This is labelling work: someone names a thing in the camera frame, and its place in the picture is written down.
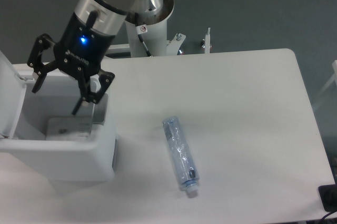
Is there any black device at table edge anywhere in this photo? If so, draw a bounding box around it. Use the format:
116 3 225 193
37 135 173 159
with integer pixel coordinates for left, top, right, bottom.
318 184 336 212

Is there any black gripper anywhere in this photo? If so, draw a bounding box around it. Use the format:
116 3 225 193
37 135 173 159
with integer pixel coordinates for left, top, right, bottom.
27 12 116 116

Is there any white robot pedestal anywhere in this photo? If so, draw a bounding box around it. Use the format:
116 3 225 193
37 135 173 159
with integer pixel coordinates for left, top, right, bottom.
125 0 174 55

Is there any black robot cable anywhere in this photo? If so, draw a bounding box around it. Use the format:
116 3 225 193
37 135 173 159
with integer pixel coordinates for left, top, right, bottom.
134 12 153 57

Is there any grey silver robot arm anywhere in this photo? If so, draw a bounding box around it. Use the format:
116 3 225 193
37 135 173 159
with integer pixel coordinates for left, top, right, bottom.
27 0 136 115

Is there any white bracket with bolts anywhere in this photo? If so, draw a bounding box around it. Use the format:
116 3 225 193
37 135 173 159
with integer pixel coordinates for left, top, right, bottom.
105 26 213 59

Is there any white frame at right edge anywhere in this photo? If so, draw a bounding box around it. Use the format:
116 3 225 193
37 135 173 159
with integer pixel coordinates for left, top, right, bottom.
312 60 336 111

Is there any white open trash can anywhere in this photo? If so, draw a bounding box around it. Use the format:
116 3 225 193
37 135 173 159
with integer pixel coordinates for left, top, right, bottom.
1 55 117 182

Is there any clear crushed plastic bottle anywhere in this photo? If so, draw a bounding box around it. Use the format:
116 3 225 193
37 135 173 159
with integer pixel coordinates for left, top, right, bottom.
162 116 200 198

